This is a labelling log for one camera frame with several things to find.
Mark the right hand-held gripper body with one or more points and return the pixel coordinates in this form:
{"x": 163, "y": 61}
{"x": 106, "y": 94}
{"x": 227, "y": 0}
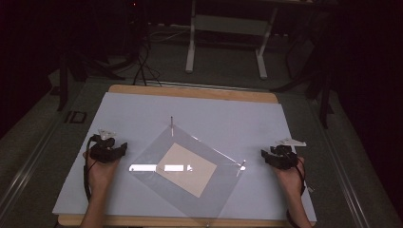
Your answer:
{"x": 285, "y": 160}

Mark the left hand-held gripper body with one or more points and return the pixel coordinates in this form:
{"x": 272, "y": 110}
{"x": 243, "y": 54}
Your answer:
{"x": 101, "y": 153}

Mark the person's right hand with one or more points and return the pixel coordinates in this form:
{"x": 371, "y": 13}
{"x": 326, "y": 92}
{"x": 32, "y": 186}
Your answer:
{"x": 288, "y": 179}

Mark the person's left hand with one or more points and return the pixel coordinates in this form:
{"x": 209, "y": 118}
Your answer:
{"x": 99, "y": 175}

